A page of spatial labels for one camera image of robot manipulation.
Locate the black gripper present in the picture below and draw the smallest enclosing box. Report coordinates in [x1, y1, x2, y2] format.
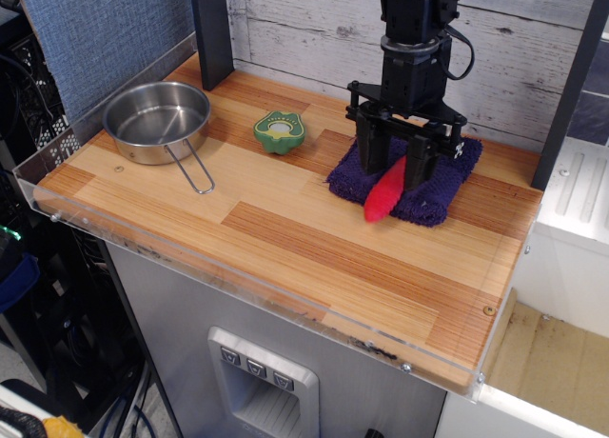
[346, 35, 467, 190]

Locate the red handled metal fork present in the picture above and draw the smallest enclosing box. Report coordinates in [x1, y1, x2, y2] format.
[363, 156, 407, 223]

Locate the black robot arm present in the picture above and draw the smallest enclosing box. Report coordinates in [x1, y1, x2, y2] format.
[346, 0, 467, 190]

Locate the small blue cloth mat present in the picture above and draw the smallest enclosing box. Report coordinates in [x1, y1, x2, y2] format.
[327, 137, 482, 227]

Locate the green toy avocado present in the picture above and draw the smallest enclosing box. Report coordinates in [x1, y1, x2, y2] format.
[253, 110, 305, 155]

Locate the stainless steel pan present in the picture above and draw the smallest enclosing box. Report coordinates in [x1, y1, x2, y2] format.
[102, 81, 215, 194]

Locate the white side counter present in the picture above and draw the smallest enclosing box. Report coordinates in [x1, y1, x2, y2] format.
[437, 138, 608, 437]

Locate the silver toy fridge cabinet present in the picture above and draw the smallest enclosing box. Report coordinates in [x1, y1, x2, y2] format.
[108, 245, 445, 437]

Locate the blue fabric panel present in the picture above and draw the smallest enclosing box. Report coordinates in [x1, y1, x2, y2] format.
[21, 0, 194, 122]

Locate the black crate rack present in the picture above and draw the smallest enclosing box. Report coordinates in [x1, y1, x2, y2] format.
[1, 8, 80, 170]

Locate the clear acrylic table guard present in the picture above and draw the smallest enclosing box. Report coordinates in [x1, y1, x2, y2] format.
[15, 126, 540, 398]

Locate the yellow black tool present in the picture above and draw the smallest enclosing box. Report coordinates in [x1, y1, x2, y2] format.
[1, 407, 85, 438]

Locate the black left post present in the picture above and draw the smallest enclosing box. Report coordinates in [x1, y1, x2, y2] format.
[191, 0, 234, 90]

